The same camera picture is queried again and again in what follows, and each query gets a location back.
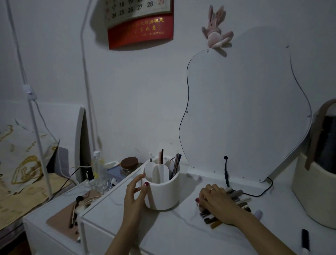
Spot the pink plush bunny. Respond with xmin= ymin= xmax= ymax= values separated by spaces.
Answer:
xmin=201 ymin=4 xmax=234 ymax=49

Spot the black-headed makeup brush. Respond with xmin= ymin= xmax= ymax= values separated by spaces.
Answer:
xmin=69 ymin=196 xmax=82 ymax=229

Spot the black power cable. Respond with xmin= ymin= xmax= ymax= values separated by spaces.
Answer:
xmin=223 ymin=156 xmax=274 ymax=198

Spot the black marker pen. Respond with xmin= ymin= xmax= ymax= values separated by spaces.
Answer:
xmin=301 ymin=229 xmax=311 ymax=252

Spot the person's right hand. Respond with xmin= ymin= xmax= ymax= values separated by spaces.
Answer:
xmin=195 ymin=184 xmax=248 ymax=226

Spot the clear plastic bottle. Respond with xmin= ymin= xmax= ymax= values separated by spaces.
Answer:
xmin=91 ymin=151 xmax=109 ymax=190

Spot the cream bag with brown handle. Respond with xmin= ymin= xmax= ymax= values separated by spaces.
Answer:
xmin=291 ymin=99 xmax=336 ymax=229

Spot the dark makeup pen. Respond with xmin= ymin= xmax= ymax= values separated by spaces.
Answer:
xmin=169 ymin=153 xmax=182 ymax=181

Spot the red wall calendar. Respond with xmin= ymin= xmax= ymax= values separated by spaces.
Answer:
xmin=103 ymin=0 xmax=174 ymax=50

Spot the white wavy-edged mirror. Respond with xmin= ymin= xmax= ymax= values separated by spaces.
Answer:
xmin=179 ymin=26 xmax=313 ymax=183

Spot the yellow patterned cloth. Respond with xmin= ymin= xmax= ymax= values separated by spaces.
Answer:
xmin=0 ymin=118 xmax=72 ymax=232

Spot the pile of makeup pencils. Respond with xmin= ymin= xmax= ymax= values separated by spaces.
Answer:
xmin=196 ymin=187 xmax=253 ymax=229

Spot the white curved pole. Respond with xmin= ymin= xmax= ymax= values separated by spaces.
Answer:
xmin=79 ymin=0 xmax=102 ymax=158

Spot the white round brush holder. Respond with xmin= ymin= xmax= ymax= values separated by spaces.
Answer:
xmin=141 ymin=156 xmax=181 ymax=211

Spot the person's right forearm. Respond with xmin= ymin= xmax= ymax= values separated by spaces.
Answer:
xmin=231 ymin=210 xmax=303 ymax=255

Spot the white stand pole with clip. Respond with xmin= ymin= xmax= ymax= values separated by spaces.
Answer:
xmin=5 ymin=0 xmax=53 ymax=201

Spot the person's left hand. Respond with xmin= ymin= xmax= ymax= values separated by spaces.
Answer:
xmin=123 ymin=174 xmax=150 ymax=228

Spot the glass jar with brown lid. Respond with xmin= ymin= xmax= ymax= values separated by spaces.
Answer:
xmin=120 ymin=157 xmax=139 ymax=175

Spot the white side cabinet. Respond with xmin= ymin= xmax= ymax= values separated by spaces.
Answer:
xmin=22 ymin=168 xmax=143 ymax=255

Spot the white headboard panel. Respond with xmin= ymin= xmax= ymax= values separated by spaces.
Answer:
xmin=34 ymin=102 xmax=91 ymax=182

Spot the thin black cable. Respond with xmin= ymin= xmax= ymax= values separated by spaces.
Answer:
xmin=47 ymin=167 xmax=90 ymax=203

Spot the person's left forearm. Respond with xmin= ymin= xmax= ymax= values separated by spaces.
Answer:
xmin=104 ymin=224 xmax=144 ymax=255

